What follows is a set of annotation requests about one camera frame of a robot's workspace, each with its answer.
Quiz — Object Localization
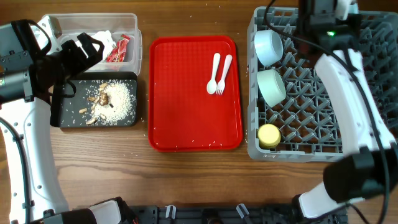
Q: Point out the white crumpled tissue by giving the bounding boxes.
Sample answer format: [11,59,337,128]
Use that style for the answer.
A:
[92,30,116,62]

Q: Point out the mint green bowl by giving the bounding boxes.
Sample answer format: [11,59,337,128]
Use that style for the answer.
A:
[257,69,286,107]

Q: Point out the red serving tray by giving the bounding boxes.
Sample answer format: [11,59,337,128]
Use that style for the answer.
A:
[147,35,243,152]

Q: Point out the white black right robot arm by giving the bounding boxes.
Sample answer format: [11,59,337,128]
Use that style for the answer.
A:
[290,1,397,223]

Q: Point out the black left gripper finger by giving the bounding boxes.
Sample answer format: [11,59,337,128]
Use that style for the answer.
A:
[77,32,104,67]
[50,79,76,126]

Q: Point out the rice and food scraps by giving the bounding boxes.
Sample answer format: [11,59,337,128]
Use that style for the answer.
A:
[79,80,136,126]

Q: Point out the grey dishwasher rack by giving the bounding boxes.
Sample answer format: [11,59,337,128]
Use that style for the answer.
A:
[246,7,397,162]

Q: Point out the light blue rice bowl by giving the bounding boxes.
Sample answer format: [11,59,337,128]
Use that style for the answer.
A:
[254,30,284,67]

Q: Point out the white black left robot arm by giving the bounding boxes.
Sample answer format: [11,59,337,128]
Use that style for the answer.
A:
[1,19,139,223]

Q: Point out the clear plastic waste bin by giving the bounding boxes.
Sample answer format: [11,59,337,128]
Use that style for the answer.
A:
[49,13,142,75]

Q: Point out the white plastic fork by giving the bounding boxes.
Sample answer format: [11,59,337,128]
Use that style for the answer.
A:
[216,55,233,95]

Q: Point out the black food waste tray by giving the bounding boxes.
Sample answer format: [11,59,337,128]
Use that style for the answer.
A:
[54,72,137,128]

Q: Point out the red snack wrapper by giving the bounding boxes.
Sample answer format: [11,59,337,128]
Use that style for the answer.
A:
[106,34,131,63]

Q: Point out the yellow plastic cup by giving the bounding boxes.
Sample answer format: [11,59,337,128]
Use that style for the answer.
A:
[257,124,281,149]

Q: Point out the white plastic spoon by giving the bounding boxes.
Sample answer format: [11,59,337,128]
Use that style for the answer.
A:
[206,53,221,95]

